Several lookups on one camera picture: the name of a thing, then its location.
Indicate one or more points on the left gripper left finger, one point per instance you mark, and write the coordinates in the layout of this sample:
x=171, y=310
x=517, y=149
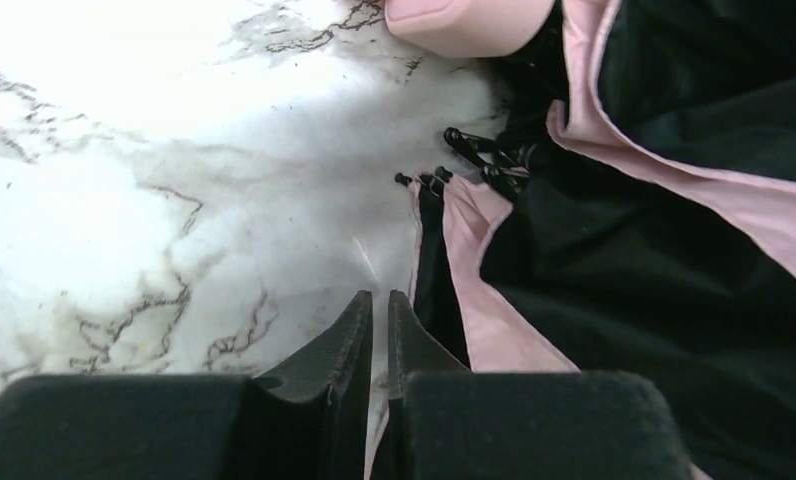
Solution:
x=306, y=418

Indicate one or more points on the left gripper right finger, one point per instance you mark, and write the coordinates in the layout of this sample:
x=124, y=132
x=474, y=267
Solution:
x=449, y=423

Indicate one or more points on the pink folding umbrella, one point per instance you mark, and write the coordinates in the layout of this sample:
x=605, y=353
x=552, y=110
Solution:
x=637, y=214

